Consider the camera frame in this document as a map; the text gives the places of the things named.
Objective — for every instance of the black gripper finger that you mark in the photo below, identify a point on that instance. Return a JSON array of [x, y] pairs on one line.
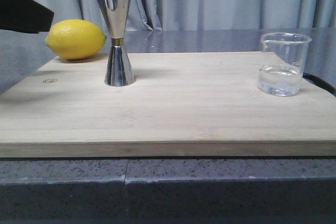
[[25, 16]]

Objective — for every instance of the steel double jigger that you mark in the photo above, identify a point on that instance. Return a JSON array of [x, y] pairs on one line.
[[119, 71]]

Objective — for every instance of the clear glass beaker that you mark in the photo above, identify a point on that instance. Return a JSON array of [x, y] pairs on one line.
[[283, 60]]

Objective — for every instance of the yellow lemon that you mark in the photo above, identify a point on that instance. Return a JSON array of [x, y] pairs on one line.
[[74, 39]]

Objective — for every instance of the light wooden cutting board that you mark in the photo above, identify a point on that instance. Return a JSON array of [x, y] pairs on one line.
[[185, 104]]

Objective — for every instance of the black cord board handle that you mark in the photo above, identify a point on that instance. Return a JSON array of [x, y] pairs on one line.
[[319, 83]]

